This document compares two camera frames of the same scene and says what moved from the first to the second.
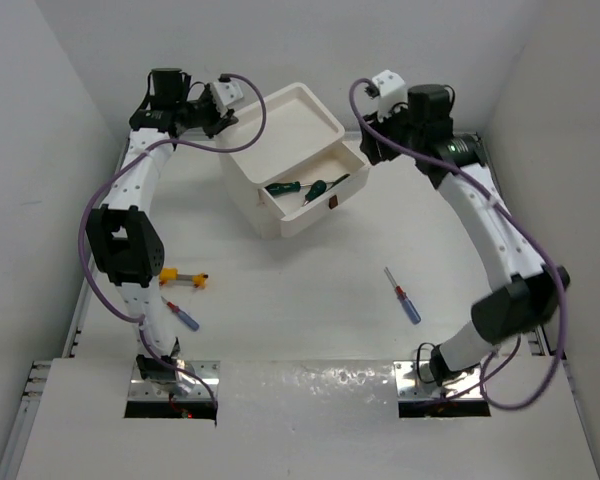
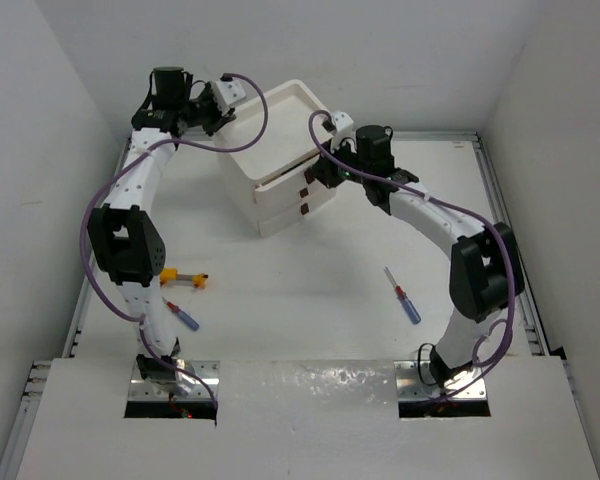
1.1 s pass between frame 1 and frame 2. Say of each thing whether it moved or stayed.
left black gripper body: stayed
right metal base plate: stayed
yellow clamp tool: stayed
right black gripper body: moved
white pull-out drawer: moved
